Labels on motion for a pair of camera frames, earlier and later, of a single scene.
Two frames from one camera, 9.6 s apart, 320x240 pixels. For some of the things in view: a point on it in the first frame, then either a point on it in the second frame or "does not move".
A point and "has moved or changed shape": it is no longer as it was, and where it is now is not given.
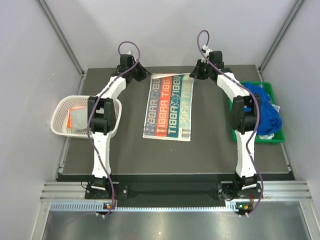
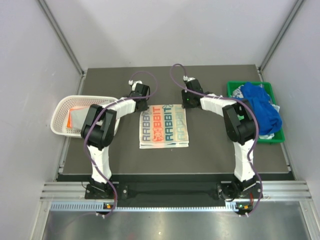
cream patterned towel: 168,113 has moved or changed shape
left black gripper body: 137,73 → 144,107
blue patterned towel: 269,121 does not move
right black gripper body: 203,72 → 187,100
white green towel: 79,119 does not move
